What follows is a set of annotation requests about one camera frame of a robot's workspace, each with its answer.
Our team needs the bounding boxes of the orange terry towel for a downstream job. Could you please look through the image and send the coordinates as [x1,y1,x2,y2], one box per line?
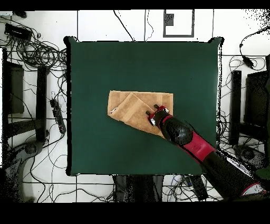
[107,90,174,139]

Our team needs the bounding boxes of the dark green table cloth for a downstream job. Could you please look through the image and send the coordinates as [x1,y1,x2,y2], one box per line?
[65,35,224,176]

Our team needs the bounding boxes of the black power strip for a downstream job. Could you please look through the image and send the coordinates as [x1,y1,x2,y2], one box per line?
[50,98,67,134]
[188,175,209,201]

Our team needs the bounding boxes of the black inline power adapter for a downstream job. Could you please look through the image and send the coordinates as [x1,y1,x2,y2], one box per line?
[242,55,255,69]

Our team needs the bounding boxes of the black rectangular box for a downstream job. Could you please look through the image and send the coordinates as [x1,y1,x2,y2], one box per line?
[4,23,33,41]

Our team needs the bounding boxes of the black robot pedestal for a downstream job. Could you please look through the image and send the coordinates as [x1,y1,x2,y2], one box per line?
[112,174,165,202]

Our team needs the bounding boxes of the grey square floor frame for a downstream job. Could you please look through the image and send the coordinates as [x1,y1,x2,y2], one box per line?
[162,9,195,38]

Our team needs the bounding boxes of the black frame stand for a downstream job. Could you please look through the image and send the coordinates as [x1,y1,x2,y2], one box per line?
[229,54,270,146]
[2,48,50,144]

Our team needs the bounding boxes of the black floor cable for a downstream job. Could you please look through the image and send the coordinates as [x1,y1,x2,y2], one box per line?
[113,10,135,42]

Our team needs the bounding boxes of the dark grey pedestal leg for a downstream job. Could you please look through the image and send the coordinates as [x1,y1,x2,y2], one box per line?
[4,141,45,202]
[233,144,269,170]

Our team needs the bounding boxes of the black cable tangle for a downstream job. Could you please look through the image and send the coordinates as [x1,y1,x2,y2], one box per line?
[0,16,68,72]

